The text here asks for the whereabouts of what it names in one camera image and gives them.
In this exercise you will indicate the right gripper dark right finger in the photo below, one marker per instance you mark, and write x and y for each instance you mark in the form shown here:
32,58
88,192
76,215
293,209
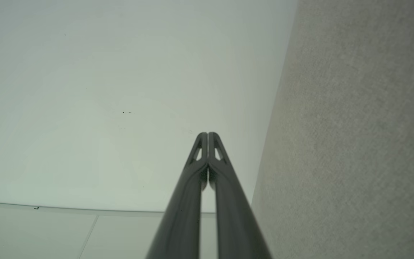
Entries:
235,223

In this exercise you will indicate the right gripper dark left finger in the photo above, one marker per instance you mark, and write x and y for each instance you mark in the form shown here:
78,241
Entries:
183,216

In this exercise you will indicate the grey fabric sofa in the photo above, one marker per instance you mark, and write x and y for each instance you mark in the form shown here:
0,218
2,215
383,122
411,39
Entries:
354,144

